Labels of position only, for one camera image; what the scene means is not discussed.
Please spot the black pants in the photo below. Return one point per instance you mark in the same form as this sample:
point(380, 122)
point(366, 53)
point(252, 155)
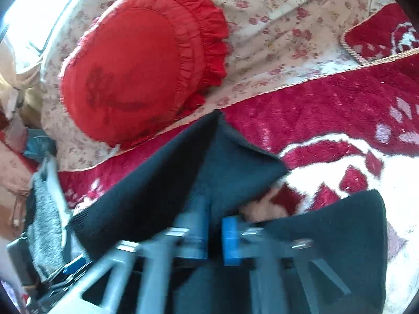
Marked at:
point(157, 186)

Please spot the red and white plush blanket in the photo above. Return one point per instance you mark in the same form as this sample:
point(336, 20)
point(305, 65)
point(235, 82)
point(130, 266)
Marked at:
point(327, 104)

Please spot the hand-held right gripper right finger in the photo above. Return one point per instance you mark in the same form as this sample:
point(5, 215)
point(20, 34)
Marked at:
point(231, 245)

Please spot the beige curtain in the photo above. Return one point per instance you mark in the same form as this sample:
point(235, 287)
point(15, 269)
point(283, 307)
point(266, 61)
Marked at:
point(23, 91)

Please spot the blue cloth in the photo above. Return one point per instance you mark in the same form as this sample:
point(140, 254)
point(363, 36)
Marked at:
point(39, 144)

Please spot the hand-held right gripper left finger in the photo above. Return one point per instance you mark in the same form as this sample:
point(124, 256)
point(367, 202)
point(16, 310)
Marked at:
point(198, 235)

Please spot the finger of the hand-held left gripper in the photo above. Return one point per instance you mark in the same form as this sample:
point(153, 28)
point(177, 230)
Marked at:
point(74, 266)

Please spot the beige floral bed sheet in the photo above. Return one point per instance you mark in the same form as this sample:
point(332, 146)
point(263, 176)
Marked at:
point(268, 36)

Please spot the red round ruffled pillow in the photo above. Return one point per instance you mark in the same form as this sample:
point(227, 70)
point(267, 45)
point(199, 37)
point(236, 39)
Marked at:
point(131, 68)

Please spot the grey knitted cloth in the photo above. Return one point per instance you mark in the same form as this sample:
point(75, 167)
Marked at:
point(45, 216)

